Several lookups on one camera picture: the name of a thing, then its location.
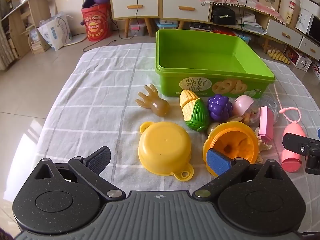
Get white paper bag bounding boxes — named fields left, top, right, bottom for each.
left=37, top=12, right=73, bottom=51

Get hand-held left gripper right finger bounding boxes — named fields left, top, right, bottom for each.
left=192, top=148, right=287, bottom=200

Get small white cabinet drawer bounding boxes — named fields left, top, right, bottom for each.
left=299, top=37, right=320, bottom=60

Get red printed bucket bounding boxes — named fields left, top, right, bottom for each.
left=81, top=4, right=112, bottom=42

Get black cable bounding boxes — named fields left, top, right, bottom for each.
left=83, top=0, right=145, bottom=52

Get clear storage bin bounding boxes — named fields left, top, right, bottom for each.
left=155, top=19, right=178, bottom=34

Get green plastic box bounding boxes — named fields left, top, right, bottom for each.
left=154, top=29, right=275, bottom=98

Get toy corn cob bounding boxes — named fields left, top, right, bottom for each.
left=179, top=89, right=210, bottom=132

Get yellow toy pot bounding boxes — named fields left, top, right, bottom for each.
left=138, top=121, right=194, bottom=181

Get purple toy grapes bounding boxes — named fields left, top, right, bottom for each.
left=207, top=94, right=233, bottom=121

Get brown rubber hand toy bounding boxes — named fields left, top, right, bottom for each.
left=136, top=83, right=170, bottom=117

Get pink block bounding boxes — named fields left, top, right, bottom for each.
left=259, top=106, right=275, bottom=142

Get black bag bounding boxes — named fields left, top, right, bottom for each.
left=212, top=6, right=236, bottom=25

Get black microwave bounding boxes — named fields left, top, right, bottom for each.
left=306, top=15, right=320, bottom=43

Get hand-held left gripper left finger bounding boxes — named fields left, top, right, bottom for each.
left=32, top=147, right=127, bottom=202

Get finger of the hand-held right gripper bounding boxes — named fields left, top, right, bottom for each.
left=282, top=133, right=320, bottom=175

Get pink capsule ball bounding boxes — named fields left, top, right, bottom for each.
left=232, top=95, right=261, bottom=125

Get wooden shelf unit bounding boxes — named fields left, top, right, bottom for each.
left=0, top=0, right=59, bottom=70

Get pink pig toy with strap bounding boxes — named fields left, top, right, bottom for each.
left=273, top=82, right=307, bottom=173

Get printed cardboard box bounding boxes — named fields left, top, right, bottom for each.
left=284, top=45, right=313, bottom=68

